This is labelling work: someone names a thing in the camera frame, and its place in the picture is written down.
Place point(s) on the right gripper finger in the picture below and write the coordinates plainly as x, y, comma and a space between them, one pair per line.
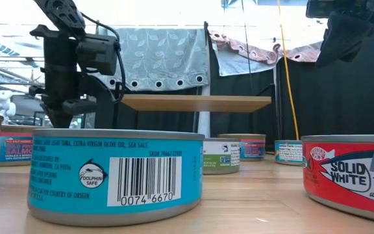
346, 39

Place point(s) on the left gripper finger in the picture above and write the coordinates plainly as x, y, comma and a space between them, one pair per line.
80, 106
60, 120

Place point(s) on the blue tuna can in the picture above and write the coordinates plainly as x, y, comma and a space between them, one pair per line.
287, 152
76, 175

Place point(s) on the green white label can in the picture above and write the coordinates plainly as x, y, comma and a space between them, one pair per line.
221, 162

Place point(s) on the red albacore tuna can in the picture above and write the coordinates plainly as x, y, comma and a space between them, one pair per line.
336, 195

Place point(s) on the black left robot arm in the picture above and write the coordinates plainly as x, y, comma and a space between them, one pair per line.
62, 13

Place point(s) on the wooden shelf with black legs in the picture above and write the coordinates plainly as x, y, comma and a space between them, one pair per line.
117, 120

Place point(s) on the wooden shelf board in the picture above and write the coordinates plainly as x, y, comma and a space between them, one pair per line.
193, 103

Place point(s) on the black backdrop curtain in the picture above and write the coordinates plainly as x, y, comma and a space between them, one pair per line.
336, 97

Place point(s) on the white robot figure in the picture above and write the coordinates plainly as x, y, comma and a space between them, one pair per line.
2, 104

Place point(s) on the pink grommet curtain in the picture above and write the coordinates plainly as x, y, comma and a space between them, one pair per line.
258, 56

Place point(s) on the grey leaf-print curtain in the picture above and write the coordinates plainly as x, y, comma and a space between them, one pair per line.
161, 55

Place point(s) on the white pole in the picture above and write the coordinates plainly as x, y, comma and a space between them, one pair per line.
204, 125

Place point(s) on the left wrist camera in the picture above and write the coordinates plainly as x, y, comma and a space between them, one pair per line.
96, 53

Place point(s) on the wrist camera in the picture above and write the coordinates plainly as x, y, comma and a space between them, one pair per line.
96, 53
317, 8

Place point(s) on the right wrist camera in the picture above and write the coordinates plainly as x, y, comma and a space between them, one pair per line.
317, 8

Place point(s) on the black curtain stand post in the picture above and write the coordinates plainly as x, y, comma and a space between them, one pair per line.
206, 26

